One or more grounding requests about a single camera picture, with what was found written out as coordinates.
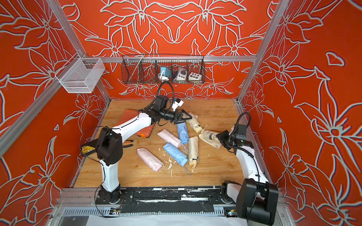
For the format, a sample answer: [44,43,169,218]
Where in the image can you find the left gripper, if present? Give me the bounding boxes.
[160,110,192,124]

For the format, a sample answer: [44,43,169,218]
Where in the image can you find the beige umbrella back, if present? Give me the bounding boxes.
[199,130,221,149]

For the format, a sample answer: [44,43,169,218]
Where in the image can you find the beige umbrella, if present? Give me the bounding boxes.
[199,130,221,149]
[188,136,199,166]
[186,112,203,133]

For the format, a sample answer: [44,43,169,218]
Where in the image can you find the blue umbrella back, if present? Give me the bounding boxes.
[177,123,189,144]

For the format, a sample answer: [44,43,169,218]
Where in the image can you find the blue umbrella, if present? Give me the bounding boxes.
[163,143,188,167]
[177,123,189,144]

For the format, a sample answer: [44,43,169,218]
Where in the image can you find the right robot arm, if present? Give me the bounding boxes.
[216,112,279,226]

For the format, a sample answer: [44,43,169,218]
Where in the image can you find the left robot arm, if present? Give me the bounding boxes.
[95,88,192,204]

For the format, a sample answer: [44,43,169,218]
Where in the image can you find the pink umbrella near case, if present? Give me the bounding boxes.
[157,129,182,148]

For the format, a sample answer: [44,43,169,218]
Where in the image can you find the blue umbrella front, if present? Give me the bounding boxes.
[163,143,188,167]

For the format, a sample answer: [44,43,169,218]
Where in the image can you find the white round-dial device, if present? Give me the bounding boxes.
[174,67,188,82]

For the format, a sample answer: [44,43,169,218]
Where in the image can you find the white box with dots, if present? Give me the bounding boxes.
[188,73,202,82]

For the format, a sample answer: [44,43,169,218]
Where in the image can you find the blue white device in basket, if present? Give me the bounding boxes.
[158,67,173,82]

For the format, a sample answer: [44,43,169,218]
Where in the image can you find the orange plastic tool case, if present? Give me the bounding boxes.
[112,109,154,139]

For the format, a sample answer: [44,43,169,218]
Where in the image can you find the pink umbrella near front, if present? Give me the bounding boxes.
[137,148,164,172]

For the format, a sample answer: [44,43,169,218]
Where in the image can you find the orange black pliers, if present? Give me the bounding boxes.
[123,139,133,148]

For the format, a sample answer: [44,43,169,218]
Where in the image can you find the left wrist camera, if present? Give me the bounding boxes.
[171,98,184,112]

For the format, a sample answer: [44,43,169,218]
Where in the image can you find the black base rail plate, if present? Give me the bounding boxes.
[95,186,235,205]

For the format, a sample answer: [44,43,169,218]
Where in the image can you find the black wire wall basket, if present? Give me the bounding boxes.
[121,54,206,84]

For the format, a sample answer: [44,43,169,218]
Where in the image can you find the white mesh wall basket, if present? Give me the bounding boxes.
[56,58,105,94]

